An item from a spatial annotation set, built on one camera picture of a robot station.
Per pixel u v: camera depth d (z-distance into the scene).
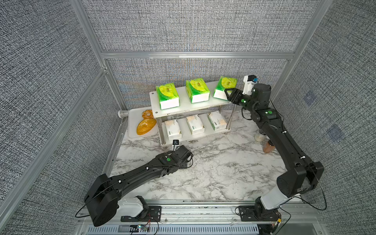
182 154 0.61
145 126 1.05
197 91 0.73
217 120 0.98
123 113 1.14
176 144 0.73
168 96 0.72
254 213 0.72
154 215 0.73
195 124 0.97
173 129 0.95
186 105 0.77
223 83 0.77
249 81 0.65
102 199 0.40
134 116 1.19
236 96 0.66
